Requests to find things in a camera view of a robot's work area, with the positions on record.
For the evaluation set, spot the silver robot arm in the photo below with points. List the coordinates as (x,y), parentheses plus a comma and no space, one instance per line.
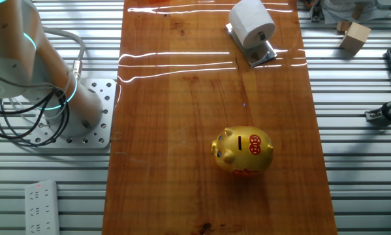
(84,104)

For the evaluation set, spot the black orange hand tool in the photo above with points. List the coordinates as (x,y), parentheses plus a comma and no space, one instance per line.
(315,13)

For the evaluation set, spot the grey cloth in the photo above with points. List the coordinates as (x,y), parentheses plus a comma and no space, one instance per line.
(338,9)

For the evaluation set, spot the white power strip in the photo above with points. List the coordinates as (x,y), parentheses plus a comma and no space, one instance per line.
(41,209)

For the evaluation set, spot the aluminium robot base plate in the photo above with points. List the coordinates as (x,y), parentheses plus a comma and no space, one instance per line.
(97,137)

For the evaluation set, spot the large wooden block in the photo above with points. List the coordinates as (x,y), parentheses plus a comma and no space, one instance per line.
(355,37)

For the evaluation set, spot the white paper roll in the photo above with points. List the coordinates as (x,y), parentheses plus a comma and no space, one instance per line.
(250,23)

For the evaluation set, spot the gold piggy bank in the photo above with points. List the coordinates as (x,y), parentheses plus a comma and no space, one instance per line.
(241,156)

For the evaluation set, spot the metal roll holder shelf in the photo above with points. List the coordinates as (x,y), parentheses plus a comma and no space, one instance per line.
(263,57)

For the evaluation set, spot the small wooden block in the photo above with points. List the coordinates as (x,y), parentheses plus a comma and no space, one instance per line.
(343,26)

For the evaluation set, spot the tan wooden piece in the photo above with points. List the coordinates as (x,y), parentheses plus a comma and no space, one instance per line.
(357,12)

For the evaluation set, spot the black clamp tool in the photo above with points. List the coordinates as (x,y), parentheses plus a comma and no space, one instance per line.
(386,112)

